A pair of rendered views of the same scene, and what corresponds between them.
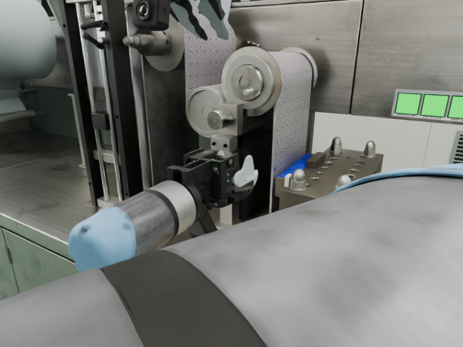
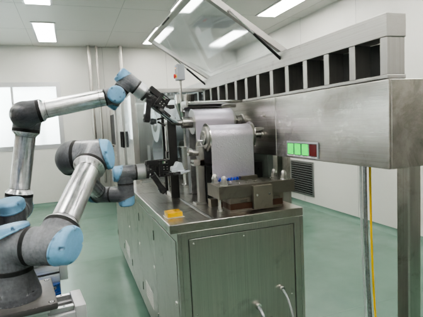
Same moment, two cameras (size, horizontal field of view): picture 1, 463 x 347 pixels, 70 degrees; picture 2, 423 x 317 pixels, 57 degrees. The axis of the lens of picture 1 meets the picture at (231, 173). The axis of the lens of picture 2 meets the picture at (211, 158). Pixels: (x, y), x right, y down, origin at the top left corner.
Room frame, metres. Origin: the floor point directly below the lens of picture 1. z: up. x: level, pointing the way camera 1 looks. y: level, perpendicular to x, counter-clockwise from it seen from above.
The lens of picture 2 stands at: (-0.78, -1.34, 1.32)
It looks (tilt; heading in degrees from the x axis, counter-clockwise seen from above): 5 degrees down; 40
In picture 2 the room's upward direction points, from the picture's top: 3 degrees counter-clockwise
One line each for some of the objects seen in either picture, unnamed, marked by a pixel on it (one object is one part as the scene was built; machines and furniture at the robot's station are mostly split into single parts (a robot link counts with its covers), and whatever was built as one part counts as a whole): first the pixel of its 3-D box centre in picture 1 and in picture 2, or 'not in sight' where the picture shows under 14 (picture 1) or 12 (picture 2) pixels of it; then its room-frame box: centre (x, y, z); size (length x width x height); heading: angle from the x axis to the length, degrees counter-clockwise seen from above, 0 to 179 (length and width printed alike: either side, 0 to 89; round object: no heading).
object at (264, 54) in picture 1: (250, 82); (206, 137); (0.75, -0.04, 1.25); 0.15 x 0.01 x 0.15; 59
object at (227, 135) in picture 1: (226, 170); (197, 175); (0.73, 0.01, 1.05); 0.06 x 0.05 x 0.31; 149
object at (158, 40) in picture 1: (153, 41); (186, 122); (0.86, 0.19, 1.34); 0.06 x 0.06 x 0.06; 59
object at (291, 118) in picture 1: (291, 135); (233, 163); (0.83, -0.15, 1.11); 0.23 x 0.01 x 0.18; 149
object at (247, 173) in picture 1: (247, 170); (180, 168); (0.56, -0.03, 1.11); 0.09 x 0.03 x 0.06; 140
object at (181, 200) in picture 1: (166, 208); (141, 171); (0.42, 0.09, 1.11); 0.08 x 0.05 x 0.08; 59
